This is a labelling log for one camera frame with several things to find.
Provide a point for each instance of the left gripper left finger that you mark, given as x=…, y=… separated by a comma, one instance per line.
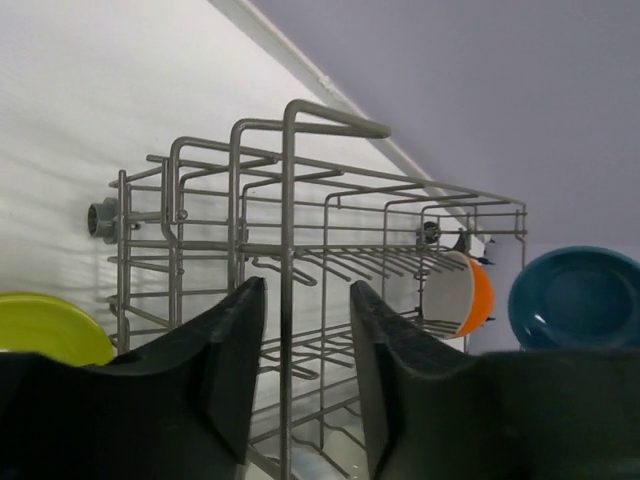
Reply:
x=178, y=407

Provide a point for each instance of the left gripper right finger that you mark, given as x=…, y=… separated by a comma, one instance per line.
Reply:
x=430, y=411

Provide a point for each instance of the white bowl red rim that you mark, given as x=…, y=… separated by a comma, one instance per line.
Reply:
x=457, y=301

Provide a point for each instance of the blue bowl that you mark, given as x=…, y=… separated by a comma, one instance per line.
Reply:
x=576, y=297

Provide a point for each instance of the grey wire dish rack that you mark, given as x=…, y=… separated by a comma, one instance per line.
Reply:
x=208, y=214

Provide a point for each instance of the green bowl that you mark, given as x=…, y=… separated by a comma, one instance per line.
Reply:
x=47, y=325

